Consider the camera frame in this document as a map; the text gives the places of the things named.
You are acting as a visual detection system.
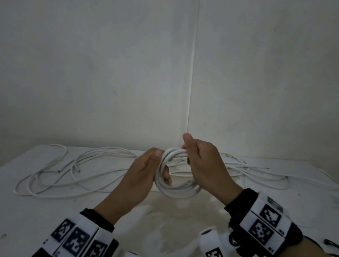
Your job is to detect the person's right hand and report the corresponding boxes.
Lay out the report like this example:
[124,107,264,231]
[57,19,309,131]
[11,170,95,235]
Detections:
[176,133,248,208]

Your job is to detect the person's left hand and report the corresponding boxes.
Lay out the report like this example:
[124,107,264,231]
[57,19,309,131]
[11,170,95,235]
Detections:
[120,145,176,210]

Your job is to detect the person's left forearm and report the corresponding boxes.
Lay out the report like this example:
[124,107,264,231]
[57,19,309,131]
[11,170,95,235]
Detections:
[92,185,149,228]

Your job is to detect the black right wristband white markers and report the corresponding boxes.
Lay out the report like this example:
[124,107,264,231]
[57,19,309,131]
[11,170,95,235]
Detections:
[220,186,307,257]

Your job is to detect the black wristband white markers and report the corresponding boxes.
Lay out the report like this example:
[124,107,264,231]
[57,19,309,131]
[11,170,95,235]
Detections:
[30,203,123,257]
[220,186,307,257]

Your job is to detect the black left wristband white markers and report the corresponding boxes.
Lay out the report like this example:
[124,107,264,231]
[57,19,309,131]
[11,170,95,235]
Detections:
[30,203,123,257]

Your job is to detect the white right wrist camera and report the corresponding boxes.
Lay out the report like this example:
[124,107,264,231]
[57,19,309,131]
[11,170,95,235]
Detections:
[196,225,243,257]

